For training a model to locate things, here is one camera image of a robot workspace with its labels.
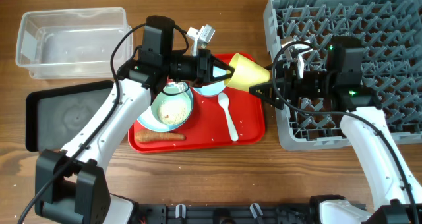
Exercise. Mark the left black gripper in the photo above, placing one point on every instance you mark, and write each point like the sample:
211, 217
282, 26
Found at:
204, 66

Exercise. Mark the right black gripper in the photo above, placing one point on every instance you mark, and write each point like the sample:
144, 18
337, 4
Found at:
285, 88

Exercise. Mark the light blue bowl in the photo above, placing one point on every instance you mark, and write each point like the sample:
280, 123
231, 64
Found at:
212, 89

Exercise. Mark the yellow cup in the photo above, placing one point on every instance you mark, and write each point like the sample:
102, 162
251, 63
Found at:
246, 74

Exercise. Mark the white plastic spoon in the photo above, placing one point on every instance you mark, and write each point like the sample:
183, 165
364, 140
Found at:
223, 101

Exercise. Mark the small white tissue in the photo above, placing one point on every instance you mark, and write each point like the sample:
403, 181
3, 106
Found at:
181, 86

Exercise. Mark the green bowl with rice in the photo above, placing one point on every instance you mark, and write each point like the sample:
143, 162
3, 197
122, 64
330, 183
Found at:
172, 106

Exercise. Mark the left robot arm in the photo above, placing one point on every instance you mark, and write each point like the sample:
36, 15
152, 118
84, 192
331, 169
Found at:
70, 184

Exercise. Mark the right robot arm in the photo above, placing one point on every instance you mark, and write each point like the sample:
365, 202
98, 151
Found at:
396, 192

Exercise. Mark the grey dishwasher rack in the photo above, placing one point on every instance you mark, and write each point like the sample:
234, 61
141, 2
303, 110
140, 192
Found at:
390, 32

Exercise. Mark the red serving tray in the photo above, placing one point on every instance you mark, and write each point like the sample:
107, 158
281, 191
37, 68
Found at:
207, 126

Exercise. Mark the light blue plate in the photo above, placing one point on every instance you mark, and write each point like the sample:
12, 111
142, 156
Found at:
147, 120

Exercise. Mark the carrot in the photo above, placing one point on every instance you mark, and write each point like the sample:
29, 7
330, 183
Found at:
146, 136

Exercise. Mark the clear plastic bin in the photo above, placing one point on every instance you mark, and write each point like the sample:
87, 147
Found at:
73, 43

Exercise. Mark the black tray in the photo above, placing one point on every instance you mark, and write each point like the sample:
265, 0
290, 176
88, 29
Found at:
56, 116

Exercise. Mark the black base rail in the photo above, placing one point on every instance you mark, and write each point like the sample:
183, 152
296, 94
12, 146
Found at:
251, 214

